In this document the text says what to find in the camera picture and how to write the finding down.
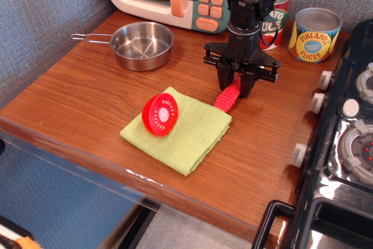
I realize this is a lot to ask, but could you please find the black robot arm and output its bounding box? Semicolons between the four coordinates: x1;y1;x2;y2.
204;0;280;98

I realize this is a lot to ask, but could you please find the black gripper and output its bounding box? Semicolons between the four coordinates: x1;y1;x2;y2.
203;26;281;99

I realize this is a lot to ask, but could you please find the orange fuzzy object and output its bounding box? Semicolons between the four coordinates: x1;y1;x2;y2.
15;237;41;249

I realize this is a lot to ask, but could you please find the black toy stove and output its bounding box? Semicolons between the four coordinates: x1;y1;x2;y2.
252;19;372;248

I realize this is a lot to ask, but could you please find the silver metal pan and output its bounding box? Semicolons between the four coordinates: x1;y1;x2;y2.
71;22;174;72

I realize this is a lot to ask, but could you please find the green folded cloth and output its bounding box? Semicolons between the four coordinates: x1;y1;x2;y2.
119;87;232;176

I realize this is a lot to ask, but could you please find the red toy tomato half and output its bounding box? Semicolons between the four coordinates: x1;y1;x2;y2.
142;93;178;137

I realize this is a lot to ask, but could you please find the pineapple slices can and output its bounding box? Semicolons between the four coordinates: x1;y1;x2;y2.
288;7;343;63

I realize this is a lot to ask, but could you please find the red handled metal spoon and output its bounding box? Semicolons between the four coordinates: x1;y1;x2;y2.
213;78;241;113

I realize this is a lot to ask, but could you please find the tomato sauce can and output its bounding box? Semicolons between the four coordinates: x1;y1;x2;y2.
260;0;290;51

